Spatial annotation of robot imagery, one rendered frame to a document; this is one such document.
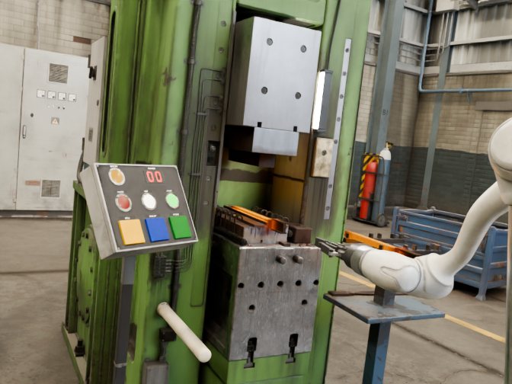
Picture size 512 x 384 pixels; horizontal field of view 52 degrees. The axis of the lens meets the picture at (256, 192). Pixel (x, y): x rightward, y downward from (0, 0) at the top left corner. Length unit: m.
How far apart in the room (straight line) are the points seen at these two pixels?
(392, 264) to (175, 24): 1.17
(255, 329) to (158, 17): 1.38
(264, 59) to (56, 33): 5.98
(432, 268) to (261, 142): 0.81
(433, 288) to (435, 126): 9.72
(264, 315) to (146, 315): 0.46
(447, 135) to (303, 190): 8.84
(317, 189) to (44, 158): 5.19
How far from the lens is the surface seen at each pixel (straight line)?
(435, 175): 11.10
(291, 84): 2.05
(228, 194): 2.49
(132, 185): 1.67
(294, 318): 2.17
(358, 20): 2.45
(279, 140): 2.03
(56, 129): 7.10
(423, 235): 5.87
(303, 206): 2.30
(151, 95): 2.36
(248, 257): 1.98
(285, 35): 2.05
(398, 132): 11.23
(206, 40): 2.06
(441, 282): 1.57
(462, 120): 10.86
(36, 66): 7.07
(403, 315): 2.14
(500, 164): 1.05
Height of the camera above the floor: 1.33
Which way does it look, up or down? 6 degrees down
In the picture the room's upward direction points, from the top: 6 degrees clockwise
